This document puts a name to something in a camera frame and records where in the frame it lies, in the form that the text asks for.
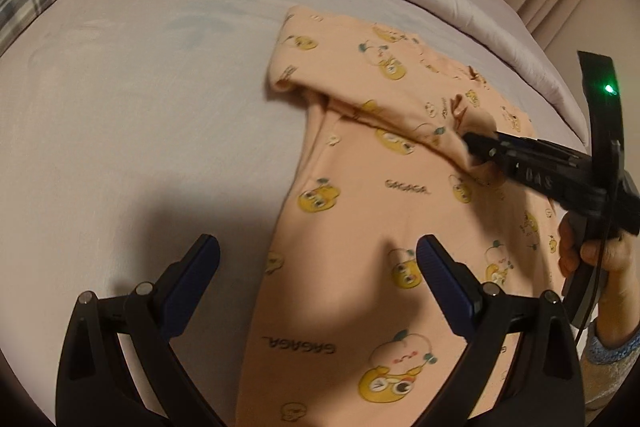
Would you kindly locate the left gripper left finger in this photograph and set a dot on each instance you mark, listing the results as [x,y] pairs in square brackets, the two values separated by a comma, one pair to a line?
[95,386]

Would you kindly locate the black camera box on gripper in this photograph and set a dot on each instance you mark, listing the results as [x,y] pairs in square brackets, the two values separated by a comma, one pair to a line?
[600,86]

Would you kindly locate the white fleece right sleeve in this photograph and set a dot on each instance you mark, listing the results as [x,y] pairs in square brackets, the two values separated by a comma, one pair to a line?
[604,370]

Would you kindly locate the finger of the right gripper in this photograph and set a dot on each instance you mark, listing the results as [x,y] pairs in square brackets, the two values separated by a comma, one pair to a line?
[482,148]

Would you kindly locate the peach cartoon print garment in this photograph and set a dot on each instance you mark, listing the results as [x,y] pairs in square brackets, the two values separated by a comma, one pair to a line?
[345,331]

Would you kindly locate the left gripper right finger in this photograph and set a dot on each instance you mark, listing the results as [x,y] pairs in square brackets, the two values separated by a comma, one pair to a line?
[543,385]

